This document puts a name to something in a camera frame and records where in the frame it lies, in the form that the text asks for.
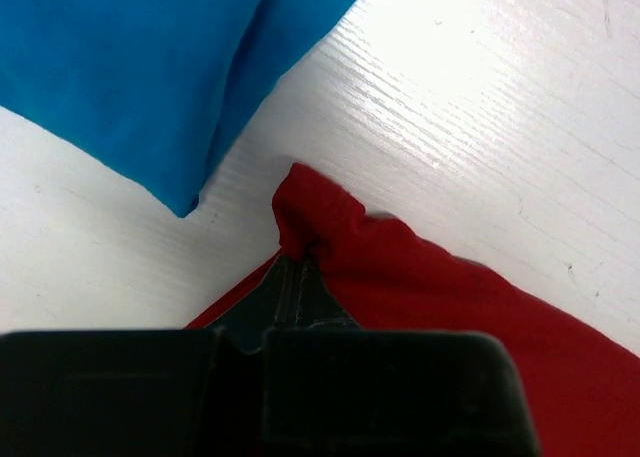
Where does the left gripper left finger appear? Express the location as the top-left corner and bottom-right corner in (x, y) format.
(1, 256), (299, 456)

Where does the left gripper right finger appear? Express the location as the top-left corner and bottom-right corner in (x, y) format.
(261, 257), (541, 456)

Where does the dark red t-shirt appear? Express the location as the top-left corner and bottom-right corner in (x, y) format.
(184, 162), (640, 457)

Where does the folded blue t-shirt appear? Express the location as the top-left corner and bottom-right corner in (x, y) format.
(1, 0), (356, 217)

